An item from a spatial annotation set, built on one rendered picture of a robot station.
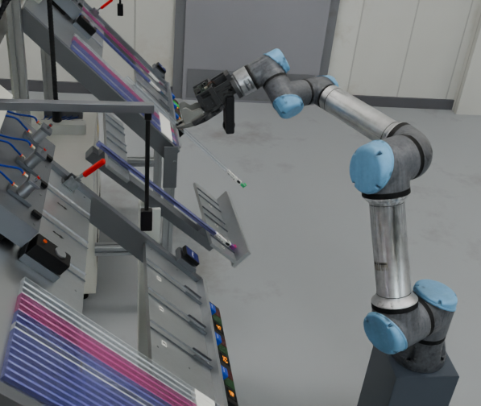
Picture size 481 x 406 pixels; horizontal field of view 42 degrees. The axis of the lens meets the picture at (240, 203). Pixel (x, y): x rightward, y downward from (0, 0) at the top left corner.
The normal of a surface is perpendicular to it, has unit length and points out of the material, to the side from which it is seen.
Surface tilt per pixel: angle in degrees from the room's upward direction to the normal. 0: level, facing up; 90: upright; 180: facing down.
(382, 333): 97
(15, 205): 44
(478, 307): 0
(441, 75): 90
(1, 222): 90
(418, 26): 90
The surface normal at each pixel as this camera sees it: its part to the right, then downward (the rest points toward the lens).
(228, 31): 0.11, 0.52
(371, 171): -0.81, 0.11
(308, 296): 0.09, -0.85
